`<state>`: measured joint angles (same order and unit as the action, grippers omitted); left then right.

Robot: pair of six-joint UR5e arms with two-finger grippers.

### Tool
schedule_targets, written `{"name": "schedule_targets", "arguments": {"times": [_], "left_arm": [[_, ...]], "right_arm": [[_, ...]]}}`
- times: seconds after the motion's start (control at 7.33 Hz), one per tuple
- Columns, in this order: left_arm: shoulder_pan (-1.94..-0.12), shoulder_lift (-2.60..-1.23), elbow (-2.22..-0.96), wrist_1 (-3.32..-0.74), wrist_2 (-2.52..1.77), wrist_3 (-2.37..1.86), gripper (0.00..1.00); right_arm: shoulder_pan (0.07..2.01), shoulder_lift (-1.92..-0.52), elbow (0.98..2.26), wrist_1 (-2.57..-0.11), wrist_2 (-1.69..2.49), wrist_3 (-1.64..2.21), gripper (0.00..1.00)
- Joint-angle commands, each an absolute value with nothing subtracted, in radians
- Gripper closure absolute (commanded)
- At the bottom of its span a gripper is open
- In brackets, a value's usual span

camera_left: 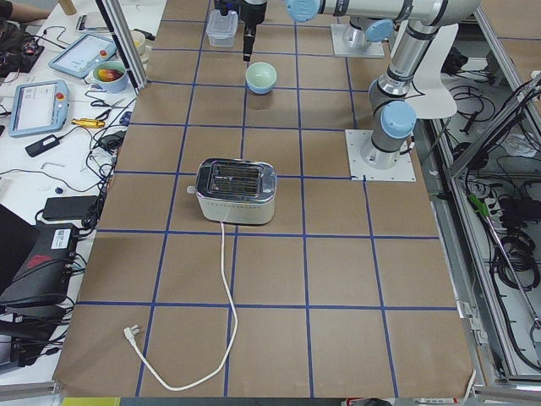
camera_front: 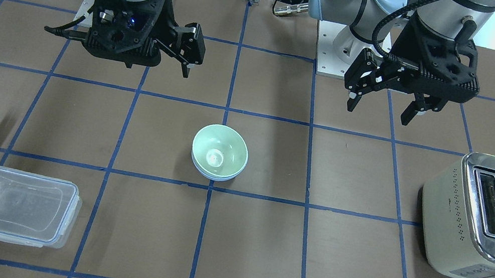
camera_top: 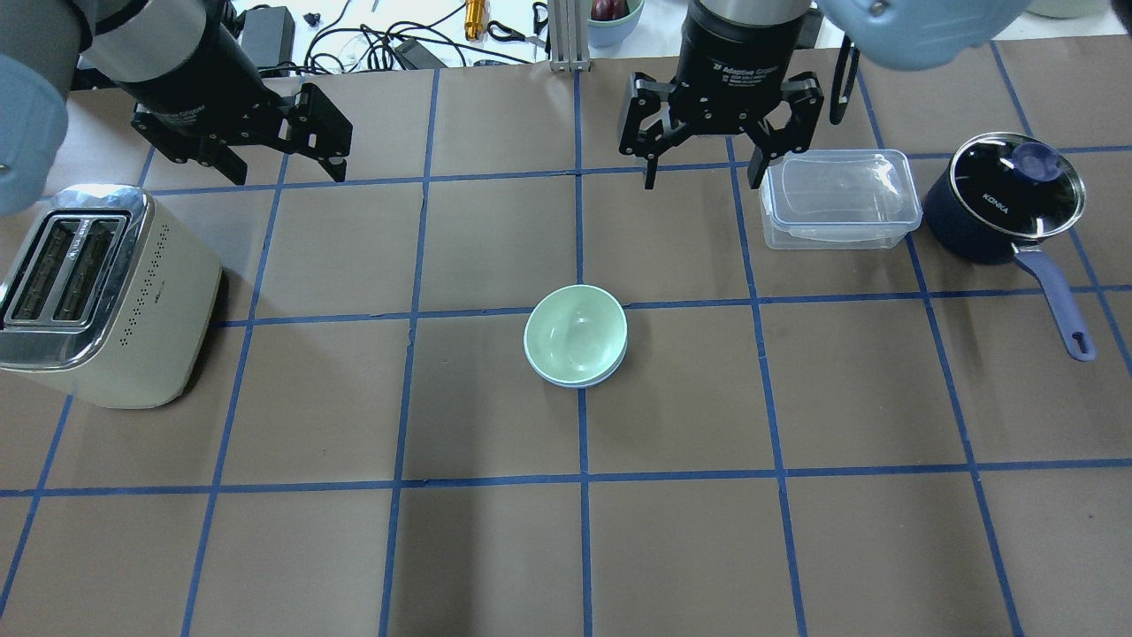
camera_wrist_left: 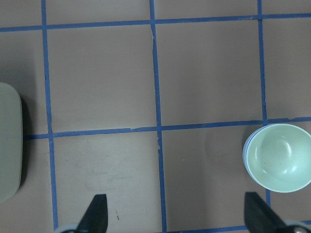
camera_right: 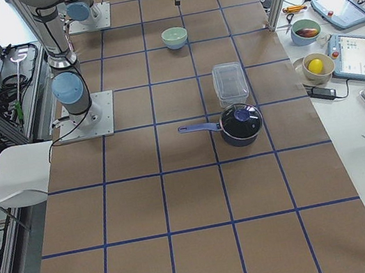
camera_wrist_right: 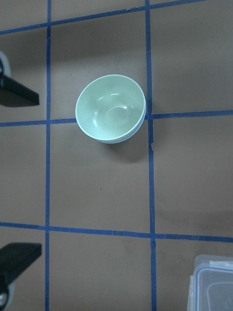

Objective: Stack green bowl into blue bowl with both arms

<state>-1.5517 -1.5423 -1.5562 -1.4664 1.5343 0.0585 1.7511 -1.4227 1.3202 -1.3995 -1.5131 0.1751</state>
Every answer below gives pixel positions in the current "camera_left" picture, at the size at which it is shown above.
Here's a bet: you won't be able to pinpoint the black power adapter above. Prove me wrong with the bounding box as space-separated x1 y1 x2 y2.
42 195 97 221

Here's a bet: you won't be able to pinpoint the white toaster power cord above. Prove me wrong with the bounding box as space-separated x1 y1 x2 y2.
122 222 238 392

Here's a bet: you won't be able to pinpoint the blue bowl with fruit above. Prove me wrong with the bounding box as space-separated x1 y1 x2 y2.
92 61 128 93

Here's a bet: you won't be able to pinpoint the clear plastic food container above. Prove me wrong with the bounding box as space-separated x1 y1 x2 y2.
205 9 238 48

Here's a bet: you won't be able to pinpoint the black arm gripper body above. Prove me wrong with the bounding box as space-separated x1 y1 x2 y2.
239 0 267 63

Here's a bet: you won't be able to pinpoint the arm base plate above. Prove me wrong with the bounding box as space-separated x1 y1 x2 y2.
331 24 385 58
345 129 416 182

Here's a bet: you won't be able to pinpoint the aluminium frame post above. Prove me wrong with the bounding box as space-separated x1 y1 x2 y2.
96 0 147 93

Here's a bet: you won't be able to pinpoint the cream silver toaster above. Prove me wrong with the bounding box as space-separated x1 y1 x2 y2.
187 157 277 225

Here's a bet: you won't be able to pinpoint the dark blue pot with lid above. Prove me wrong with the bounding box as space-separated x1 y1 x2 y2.
214 0 240 16

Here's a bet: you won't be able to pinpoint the green bowl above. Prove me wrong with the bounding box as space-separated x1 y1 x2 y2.
246 62 277 81

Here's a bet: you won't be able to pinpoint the orange tool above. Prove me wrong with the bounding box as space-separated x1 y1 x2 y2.
71 118 106 129

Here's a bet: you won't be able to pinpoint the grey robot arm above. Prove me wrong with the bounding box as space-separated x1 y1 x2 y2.
285 1 479 170
343 16 394 49

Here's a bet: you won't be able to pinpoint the black scissors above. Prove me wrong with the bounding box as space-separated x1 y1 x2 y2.
90 98 124 109

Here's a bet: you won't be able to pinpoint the blue teach pendant tablet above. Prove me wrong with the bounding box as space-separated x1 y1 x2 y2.
48 34 117 79

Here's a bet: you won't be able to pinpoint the beige bowl with lemon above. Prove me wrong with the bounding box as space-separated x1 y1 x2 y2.
130 30 151 63

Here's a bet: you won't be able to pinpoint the black electronics box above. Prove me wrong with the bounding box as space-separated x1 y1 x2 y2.
1 223 77 308

